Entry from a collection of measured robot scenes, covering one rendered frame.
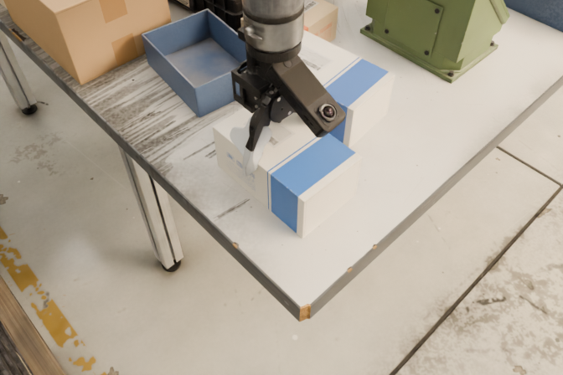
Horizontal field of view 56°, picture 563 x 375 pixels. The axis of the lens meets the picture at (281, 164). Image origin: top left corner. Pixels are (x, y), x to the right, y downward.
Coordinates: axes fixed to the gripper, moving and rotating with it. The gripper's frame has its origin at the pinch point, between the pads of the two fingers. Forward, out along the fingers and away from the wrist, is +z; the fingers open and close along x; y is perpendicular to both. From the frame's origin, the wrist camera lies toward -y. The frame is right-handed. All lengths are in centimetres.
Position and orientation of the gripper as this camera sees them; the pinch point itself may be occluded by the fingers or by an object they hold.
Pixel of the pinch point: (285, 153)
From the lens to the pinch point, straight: 80.5
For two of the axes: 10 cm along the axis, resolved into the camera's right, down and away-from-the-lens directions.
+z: 0.1, 6.7, 7.5
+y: -6.9, -5.4, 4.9
